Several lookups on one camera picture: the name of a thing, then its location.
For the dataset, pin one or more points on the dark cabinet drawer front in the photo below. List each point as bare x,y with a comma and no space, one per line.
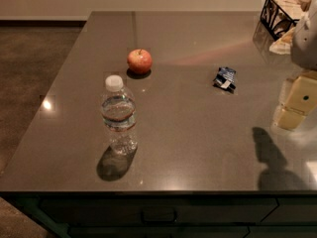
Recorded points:
138,211

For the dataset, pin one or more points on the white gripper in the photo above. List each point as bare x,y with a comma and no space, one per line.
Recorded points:
305,42

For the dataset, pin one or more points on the clear plastic water bottle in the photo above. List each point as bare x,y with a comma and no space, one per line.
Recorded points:
118,110

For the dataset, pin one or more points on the black wire napkin holder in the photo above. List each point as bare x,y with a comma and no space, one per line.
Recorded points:
279,16

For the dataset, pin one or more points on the red apple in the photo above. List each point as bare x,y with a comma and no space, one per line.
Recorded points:
139,61

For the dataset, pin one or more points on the blue snack wrapper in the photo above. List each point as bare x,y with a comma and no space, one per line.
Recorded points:
225,79

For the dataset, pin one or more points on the white paper napkin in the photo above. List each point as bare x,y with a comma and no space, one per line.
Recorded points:
283,45

